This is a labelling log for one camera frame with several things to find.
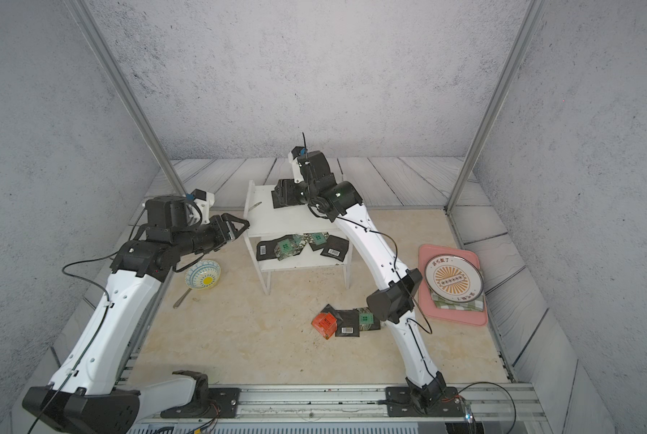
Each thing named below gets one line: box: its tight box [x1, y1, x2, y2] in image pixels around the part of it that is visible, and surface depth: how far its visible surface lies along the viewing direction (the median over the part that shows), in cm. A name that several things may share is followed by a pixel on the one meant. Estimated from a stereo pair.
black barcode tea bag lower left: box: [255, 234, 292, 262], surface depth 88 cm
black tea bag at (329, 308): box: [319, 303, 345, 327], surface depth 91 cm
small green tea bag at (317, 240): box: [303, 231, 330, 252], surface depth 92 cm
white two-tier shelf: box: [243, 179, 354, 296], surface depth 79 cm
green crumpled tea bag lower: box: [273, 234, 309, 262], surface depth 89 cm
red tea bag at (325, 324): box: [310, 311, 338, 340], surface depth 89 cm
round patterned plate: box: [424, 254, 484, 303], surface depth 98 cm
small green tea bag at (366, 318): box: [356, 306, 376, 331], surface depth 89 cm
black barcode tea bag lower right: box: [319, 235, 350, 263], surface depth 89 cm
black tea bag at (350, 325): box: [335, 308, 360, 338], surface depth 89 cm
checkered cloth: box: [430, 291, 486, 312], surface depth 92 cm
